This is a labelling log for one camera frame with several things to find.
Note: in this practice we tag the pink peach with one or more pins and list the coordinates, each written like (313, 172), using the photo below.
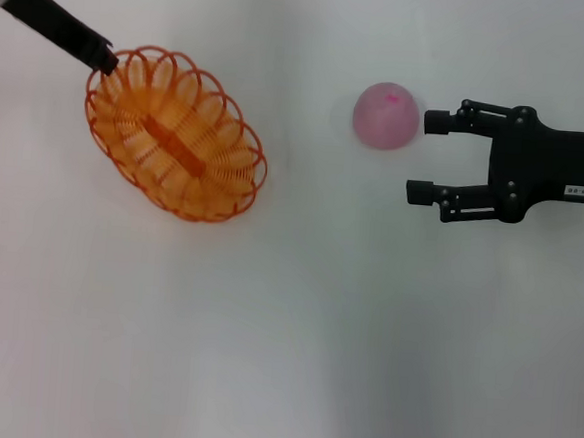
(385, 116)

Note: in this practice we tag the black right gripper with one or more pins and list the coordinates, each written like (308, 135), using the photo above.
(541, 161)

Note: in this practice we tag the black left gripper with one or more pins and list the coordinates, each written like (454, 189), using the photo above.
(55, 24)

